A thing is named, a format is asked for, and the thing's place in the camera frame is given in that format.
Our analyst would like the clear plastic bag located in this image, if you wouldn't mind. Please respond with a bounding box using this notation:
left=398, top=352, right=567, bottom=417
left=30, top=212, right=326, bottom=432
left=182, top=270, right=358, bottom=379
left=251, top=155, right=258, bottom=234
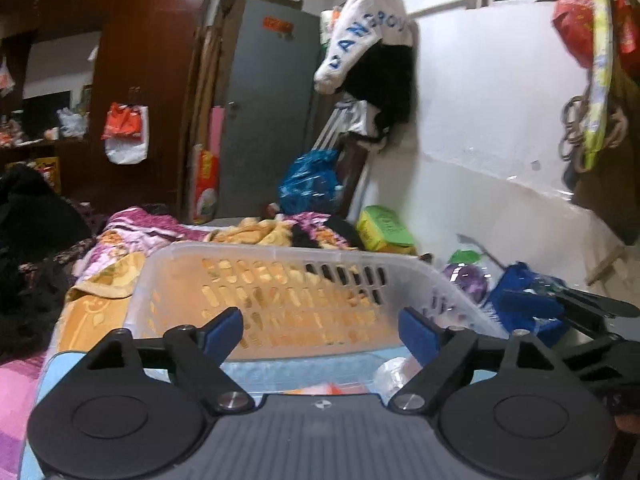
left=372, top=357, right=423, bottom=406

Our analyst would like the white hoodie with blue letters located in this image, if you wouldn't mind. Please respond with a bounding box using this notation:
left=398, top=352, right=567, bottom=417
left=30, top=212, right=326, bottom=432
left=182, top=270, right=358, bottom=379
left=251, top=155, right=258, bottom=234
left=314, top=0, right=416, bottom=95

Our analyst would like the orange floral blanket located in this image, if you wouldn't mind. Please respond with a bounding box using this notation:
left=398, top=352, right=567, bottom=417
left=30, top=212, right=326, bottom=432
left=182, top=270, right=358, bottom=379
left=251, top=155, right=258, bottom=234
left=65, top=217, right=401, bottom=361

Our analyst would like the yellow box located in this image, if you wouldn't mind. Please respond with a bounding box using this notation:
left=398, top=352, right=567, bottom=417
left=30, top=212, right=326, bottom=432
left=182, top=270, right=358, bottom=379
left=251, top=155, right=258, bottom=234
left=34, top=156, right=62, bottom=193

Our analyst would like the white plastic basket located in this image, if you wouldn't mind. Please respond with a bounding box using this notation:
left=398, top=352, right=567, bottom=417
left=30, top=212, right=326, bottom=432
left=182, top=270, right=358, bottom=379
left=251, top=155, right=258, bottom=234
left=122, top=241, right=506, bottom=363

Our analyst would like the grey door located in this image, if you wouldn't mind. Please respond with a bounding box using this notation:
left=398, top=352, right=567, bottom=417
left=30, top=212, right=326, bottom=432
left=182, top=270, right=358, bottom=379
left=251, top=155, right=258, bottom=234
left=215, top=0, right=323, bottom=221

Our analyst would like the brown wooden wardrobe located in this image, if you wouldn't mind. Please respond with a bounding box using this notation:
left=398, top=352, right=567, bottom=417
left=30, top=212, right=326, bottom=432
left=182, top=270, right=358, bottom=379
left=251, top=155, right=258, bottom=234
left=0, top=0, right=221, bottom=221

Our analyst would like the blue patterned plastic bag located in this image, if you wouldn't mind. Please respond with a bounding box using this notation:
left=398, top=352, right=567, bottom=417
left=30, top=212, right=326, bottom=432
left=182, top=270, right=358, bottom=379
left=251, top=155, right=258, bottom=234
left=278, top=149, right=346, bottom=216

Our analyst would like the light blue plastic box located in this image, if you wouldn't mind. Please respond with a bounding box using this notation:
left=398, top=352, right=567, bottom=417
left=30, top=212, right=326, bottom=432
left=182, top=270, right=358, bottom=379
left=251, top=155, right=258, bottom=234
left=20, top=345, right=501, bottom=480

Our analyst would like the white striped garment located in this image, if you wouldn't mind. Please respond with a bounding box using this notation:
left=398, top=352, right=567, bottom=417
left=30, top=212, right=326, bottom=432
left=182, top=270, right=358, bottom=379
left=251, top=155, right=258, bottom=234
left=320, top=100, right=391, bottom=151

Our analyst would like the pink board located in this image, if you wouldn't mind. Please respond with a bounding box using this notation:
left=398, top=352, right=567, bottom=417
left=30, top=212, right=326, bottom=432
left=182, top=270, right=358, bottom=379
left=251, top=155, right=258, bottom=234
left=209, top=106, right=226, bottom=158

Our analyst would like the yellow green hanging cloth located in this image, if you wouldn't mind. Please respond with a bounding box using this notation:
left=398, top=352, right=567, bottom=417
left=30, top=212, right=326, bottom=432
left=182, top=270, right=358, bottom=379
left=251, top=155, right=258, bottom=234
left=580, top=0, right=616, bottom=171

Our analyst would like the pink striped bedsheet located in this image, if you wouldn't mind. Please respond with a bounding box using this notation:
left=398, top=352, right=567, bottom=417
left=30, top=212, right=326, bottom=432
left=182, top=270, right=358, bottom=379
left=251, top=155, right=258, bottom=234
left=0, top=352, right=46, bottom=480

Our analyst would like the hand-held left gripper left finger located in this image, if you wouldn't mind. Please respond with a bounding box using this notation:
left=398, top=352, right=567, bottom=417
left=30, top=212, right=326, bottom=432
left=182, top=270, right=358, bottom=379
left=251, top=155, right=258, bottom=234
left=82, top=306, right=256, bottom=413

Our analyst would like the green cardboard box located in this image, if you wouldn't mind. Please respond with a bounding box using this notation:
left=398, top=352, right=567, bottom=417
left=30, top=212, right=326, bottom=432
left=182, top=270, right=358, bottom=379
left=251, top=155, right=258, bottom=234
left=356, top=205, right=417, bottom=255

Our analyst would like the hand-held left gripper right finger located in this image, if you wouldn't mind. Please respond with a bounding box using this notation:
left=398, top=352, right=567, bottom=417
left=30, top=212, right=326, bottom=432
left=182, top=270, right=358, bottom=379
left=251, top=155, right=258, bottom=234
left=389, top=306, right=563, bottom=413

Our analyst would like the red plastic bag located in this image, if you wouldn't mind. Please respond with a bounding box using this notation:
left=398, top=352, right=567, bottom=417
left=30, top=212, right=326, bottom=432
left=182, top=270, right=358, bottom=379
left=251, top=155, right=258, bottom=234
left=552, top=0, right=640, bottom=78

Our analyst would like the coiled rope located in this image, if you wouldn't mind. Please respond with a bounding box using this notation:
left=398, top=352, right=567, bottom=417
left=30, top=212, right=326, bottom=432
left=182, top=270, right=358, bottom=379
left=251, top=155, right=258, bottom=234
left=557, top=95, right=628, bottom=161

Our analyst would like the wooden stick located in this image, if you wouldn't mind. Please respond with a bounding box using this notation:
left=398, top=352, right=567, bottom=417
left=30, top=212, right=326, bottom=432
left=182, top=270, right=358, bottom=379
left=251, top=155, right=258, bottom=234
left=585, top=245, right=626, bottom=286

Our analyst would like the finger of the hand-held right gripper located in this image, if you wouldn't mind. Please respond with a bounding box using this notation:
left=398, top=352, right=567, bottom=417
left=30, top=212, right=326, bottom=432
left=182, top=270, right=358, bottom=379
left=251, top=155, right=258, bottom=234
left=502, top=287, right=640, bottom=333
left=562, top=335, right=640, bottom=393

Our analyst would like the pink floral blanket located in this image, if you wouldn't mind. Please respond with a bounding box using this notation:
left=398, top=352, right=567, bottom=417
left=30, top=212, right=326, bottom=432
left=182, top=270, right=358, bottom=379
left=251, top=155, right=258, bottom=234
left=75, top=207, right=211, bottom=276

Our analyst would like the brown hanging cloth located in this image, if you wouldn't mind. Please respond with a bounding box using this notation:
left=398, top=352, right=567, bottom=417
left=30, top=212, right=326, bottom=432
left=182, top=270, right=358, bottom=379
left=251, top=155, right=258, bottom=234
left=570, top=60, right=640, bottom=246

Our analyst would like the black hanging garment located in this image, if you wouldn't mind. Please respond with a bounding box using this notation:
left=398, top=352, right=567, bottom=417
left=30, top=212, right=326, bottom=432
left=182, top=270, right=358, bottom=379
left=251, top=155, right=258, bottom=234
left=345, top=42, right=418, bottom=141

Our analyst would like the red and yellow sack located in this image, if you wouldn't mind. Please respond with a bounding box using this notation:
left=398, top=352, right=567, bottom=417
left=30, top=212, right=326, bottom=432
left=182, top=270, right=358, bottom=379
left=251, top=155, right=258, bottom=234
left=191, top=144, right=221, bottom=226

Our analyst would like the black clothing pile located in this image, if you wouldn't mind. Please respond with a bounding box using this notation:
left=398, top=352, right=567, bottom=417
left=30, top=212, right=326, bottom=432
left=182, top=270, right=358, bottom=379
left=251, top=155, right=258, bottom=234
left=0, top=165, right=101, bottom=356

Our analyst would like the purple plastic bag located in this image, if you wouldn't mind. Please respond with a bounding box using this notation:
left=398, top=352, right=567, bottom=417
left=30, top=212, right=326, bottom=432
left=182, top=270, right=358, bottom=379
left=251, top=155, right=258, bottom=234
left=442, top=250, right=488, bottom=306

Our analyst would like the white and orange plastic bag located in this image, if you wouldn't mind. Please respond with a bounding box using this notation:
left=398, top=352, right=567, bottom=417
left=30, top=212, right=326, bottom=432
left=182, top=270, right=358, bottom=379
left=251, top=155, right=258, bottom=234
left=101, top=102, right=150, bottom=165

